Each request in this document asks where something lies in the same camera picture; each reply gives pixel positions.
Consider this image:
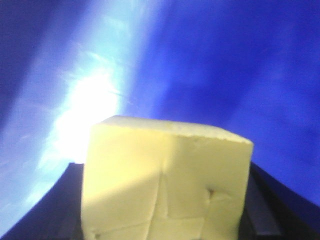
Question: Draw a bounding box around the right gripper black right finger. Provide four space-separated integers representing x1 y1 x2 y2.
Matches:
238 163 320 240

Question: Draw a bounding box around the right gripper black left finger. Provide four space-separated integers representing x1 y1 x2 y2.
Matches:
1 163 84 240

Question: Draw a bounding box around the yellow foam block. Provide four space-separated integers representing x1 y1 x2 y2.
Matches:
81 116 254 240

